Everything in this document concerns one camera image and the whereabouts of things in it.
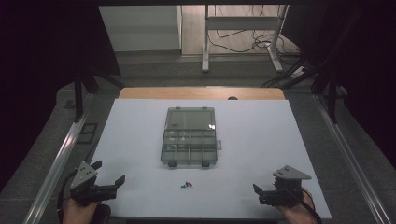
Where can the black metal stand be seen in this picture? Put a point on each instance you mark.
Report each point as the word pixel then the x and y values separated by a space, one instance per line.
pixel 331 93

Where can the dark curtain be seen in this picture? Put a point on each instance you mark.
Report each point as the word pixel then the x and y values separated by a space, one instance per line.
pixel 37 77
pixel 364 71

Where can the white cabinet panel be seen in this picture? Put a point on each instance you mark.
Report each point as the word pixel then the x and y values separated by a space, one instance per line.
pixel 140 28

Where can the aluminium rail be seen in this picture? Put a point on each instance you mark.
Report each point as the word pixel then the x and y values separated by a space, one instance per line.
pixel 56 168
pixel 351 158

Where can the person's left hand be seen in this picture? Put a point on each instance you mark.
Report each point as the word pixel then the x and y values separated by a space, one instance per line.
pixel 76 213

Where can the white metal desk frame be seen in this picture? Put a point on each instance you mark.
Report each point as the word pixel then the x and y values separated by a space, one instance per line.
pixel 241 23

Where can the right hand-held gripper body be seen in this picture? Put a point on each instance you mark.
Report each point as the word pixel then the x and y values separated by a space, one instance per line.
pixel 288 193

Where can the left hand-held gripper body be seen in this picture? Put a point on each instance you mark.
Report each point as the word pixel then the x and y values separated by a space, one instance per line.
pixel 83 179

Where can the person's right hand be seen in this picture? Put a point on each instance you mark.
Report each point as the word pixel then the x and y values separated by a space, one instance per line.
pixel 300 214

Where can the clear grey compartment organizer box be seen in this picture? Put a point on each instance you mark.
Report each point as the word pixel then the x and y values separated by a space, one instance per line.
pixel 190 144

